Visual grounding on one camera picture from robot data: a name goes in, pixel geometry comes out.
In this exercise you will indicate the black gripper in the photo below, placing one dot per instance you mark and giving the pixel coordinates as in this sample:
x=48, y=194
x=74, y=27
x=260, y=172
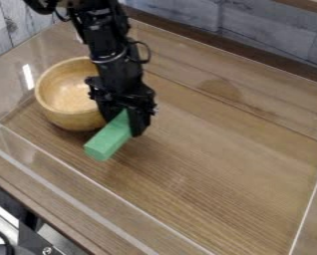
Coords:
x=119, y=89

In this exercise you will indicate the green rectangular block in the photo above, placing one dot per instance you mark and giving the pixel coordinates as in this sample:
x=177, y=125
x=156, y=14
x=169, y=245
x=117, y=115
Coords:
x=109, y=140

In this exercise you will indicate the wooden bowl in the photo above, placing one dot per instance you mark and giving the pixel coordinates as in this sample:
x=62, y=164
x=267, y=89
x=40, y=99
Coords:
x=62, y=95

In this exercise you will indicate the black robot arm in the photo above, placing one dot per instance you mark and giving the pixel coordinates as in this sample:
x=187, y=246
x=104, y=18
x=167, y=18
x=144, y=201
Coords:
x=102, y=25

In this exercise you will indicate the black metal bracket with bolt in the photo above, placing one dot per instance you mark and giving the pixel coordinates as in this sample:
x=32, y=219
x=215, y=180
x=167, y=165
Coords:
x=32, y=243

